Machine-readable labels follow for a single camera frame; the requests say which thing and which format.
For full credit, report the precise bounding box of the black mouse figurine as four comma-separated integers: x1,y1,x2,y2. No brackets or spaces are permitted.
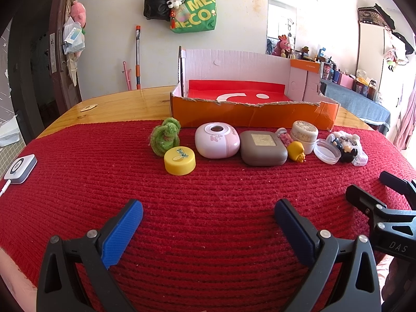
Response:
331,136,358,163

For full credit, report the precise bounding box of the clear round lid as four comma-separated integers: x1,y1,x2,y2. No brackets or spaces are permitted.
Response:
313,139,341,165

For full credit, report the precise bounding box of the yellow duck figurine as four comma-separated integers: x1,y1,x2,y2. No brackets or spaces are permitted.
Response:
286,141,305,163

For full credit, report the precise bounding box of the white round cream jar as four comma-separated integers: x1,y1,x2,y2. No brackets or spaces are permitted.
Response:
290,120,319,155

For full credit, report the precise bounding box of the grey square case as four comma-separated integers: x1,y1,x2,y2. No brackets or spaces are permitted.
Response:
239,130,288,167

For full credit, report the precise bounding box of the pink figurine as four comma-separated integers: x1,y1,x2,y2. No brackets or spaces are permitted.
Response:
276,127,293,147

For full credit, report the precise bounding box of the pink My Melody case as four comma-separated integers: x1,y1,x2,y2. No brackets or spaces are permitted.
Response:
194,122,241,159

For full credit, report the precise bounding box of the small clear plastic box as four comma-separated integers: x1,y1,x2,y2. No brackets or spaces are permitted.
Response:
352,151,368,167

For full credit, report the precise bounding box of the white fluffy star hairclip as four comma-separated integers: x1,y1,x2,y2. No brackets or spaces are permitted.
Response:
326,130,360,148

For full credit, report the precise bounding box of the pink curtain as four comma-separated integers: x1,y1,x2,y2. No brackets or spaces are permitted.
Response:
393,85,415,151

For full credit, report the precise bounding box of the blue covered side table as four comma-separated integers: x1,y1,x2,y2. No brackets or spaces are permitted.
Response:
321,79,391,135

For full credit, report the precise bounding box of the red knitted table mat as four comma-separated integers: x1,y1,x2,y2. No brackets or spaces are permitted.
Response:
1,121,415,311

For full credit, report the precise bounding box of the pink storage box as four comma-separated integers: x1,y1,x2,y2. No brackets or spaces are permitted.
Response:
338,73,355,89

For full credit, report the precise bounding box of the white square charger device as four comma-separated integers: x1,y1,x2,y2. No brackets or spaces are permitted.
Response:
4,154,37,184

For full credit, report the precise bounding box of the white wardrobe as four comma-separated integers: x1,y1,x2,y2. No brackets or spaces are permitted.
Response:
357,4,414,110

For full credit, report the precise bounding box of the small beige tag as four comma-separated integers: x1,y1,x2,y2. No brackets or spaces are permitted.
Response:
80,104,98,112

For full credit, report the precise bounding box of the orange white cardboard box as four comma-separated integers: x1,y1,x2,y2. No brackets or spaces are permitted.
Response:
170,48,339,130

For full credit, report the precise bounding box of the pink hanger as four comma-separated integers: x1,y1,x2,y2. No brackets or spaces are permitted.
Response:
123,61,132,91

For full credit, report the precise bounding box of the dark wooden door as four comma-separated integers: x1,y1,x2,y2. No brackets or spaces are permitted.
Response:
8,0,82,143

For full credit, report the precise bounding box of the pink rabbit plush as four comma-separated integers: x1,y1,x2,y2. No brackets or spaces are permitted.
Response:
271,35,291,58

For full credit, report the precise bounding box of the pink pig plush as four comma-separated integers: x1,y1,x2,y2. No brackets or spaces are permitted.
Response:
70,1,87,28

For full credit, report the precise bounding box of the green tote bag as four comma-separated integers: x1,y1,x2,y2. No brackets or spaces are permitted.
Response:
170,0,217,34

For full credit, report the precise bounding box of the white panda plush charm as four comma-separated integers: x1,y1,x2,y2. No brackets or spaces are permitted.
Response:
166,0,184,9

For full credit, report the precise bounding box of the orange silver mop handle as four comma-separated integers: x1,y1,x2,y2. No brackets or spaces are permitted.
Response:
135,25,141,89

